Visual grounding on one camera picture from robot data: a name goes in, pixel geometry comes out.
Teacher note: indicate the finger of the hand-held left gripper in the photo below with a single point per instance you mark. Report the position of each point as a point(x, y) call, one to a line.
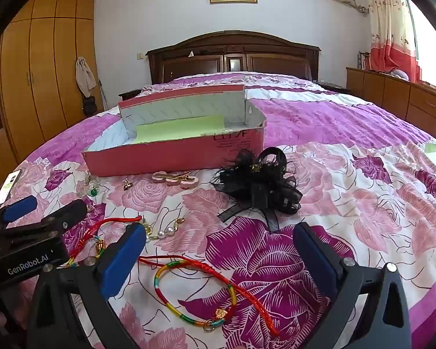
point(67, 211)
point(20, 207)

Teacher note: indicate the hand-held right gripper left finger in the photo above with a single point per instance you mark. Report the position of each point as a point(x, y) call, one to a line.
point(123, 261)

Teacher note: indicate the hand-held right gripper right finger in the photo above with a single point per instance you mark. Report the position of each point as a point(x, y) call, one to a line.
point(314, 258)

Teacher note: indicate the gold earring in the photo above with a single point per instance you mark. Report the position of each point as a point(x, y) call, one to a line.
point(126, 184)

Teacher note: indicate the black feather hair accessory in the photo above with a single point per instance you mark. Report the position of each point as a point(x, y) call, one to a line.
point(254, 185)

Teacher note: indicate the pink flower hair clip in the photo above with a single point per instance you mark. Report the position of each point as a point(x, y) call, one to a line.
point(187, 181)

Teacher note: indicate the pink cardboard box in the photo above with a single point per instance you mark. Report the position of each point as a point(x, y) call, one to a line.
point(167, 154)

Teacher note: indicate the smartphone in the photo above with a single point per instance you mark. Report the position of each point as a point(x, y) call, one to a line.
point(8, 187)

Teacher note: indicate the small black bag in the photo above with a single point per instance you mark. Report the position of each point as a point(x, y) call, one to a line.
point(89, 105)

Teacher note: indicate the wooden wardrobe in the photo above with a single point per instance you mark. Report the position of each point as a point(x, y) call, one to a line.
point(40, 80)

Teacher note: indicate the dark wooden nightstand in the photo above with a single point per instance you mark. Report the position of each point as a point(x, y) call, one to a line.
point(130, 94)

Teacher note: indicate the pink floral blanket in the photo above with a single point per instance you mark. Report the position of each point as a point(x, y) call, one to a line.
point(312, 123)

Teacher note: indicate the beige cloth bag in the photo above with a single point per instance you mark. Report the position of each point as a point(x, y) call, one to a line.
point(85, 76)

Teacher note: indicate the green paper box liner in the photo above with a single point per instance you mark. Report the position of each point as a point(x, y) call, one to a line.
point(178, 129)

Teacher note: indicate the loose green paper sheet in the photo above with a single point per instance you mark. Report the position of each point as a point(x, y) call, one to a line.
point(435, 148)

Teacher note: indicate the wooden low cabinet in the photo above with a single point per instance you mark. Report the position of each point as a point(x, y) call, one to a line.
point(396, 94)

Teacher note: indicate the row of books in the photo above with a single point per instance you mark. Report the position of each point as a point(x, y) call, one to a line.
point(364, 61)

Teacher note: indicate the dark wooden headboard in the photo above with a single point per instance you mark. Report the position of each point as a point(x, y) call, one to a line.
point(232, 43)

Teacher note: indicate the patterned orange curtain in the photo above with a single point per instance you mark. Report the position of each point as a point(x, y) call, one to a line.
point(388, 25)

